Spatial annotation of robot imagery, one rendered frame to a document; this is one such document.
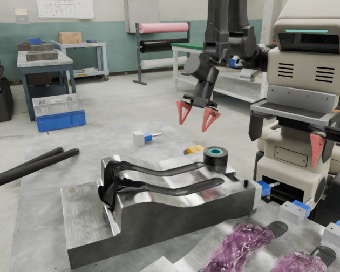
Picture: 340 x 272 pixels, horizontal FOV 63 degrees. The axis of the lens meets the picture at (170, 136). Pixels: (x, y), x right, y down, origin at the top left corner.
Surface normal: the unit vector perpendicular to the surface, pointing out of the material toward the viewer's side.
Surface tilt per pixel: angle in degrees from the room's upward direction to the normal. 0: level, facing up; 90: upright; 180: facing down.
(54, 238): 0
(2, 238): 0
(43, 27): 90
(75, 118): 91
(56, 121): 91
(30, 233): 0
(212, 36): 90
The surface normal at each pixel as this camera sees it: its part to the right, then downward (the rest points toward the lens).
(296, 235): -0.01, -0.92
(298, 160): -0.69, 0.40
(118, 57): 0.44, 0.34
